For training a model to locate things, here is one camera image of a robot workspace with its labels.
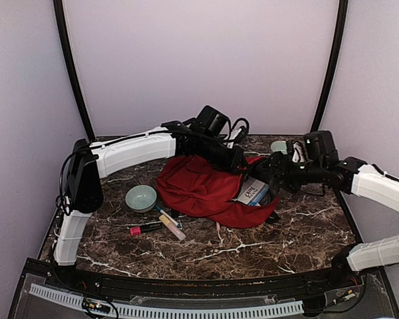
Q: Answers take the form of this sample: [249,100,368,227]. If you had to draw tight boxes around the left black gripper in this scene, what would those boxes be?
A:
[199,134,251,172]

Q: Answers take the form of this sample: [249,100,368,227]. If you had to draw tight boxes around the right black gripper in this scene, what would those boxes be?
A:
[257,151,326,194]

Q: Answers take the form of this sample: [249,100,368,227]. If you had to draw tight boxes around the red student backpack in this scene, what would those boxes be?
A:
[156,156,279,229]

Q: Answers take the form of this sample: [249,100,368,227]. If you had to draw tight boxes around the dog cover book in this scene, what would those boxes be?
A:
[233,177,269,206]

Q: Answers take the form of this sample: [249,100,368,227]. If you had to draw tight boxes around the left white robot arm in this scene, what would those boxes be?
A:
[53,106,249,290]

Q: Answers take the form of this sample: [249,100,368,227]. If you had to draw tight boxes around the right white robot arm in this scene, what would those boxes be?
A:
[253,130,399,288]

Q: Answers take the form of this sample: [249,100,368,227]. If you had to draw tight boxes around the celadon bowl far right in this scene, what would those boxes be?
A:
[271,140,287,155]

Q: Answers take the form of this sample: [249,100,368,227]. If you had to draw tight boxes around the celadon bowl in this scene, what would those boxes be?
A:
[271,140,287,155]
[125,185,158,213]

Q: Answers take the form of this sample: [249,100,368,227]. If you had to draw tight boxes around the teal capped white marker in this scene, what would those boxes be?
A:
[155,205,182,229]

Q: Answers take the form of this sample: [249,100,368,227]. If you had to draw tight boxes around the celadon bowl near left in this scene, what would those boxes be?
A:
[125,185,158,213]

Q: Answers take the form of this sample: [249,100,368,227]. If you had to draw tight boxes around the pale yellow highlighter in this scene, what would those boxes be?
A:
[159,215,186,241]

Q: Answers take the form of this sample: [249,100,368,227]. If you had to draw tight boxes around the pink black highlighter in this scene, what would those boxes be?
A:
[130,223,162,236]

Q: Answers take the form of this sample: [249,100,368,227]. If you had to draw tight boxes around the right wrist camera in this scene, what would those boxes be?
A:
[286,141,307,163]

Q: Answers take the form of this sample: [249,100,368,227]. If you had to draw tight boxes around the right black frame post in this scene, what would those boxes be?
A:
[310,0,348,132]

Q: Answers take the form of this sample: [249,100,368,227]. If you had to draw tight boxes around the black frame post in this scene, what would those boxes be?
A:
[310,0,348,132]
[53,0,96,142]

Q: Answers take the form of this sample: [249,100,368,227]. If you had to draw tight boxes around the left black frame post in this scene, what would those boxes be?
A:
[53,0,96,142]

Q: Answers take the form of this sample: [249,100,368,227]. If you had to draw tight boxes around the white slotted cable duct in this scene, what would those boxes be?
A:
[29,284,304,318]

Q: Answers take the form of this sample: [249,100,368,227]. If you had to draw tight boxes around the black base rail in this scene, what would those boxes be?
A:
[17,256,389,299]

